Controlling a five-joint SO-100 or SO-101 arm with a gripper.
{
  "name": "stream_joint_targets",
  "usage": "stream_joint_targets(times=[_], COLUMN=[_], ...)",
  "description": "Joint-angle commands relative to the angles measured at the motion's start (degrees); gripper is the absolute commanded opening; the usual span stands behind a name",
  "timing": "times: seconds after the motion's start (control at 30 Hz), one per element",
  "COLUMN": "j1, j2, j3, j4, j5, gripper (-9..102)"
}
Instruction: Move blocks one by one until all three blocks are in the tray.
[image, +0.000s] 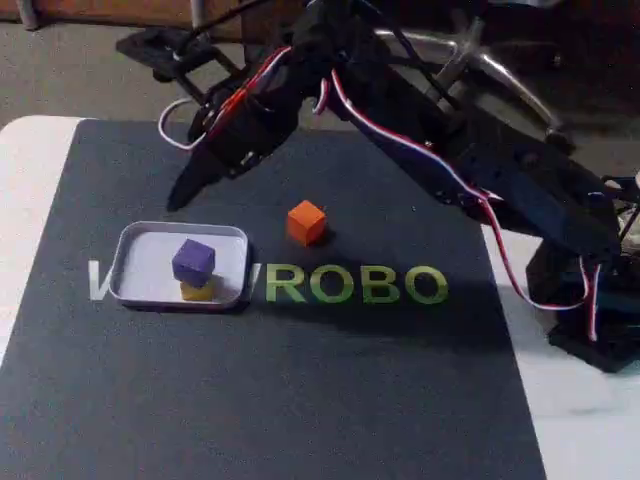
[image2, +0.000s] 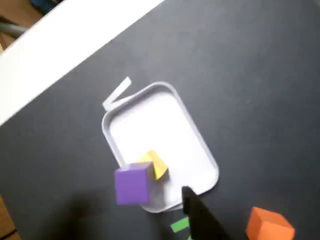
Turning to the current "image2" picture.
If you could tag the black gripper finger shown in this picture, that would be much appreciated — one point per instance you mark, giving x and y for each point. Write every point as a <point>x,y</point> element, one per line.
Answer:
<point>202,222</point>

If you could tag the orange block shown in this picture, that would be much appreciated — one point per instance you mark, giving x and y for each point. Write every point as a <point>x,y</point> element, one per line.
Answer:
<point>270,225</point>

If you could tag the yellow block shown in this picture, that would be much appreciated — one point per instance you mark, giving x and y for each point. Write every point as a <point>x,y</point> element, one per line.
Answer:
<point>160,167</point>

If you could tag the purple block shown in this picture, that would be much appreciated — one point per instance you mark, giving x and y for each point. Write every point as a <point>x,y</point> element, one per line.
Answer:
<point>132,185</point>

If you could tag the white tray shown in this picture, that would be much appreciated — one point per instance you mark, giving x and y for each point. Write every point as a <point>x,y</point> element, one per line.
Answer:
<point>162,130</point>

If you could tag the dark mat with ROBO print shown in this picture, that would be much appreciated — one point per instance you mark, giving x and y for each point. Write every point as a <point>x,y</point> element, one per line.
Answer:
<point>250,100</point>

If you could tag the grey table leg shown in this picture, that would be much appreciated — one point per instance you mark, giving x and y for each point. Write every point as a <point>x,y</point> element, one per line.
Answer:
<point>11,28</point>

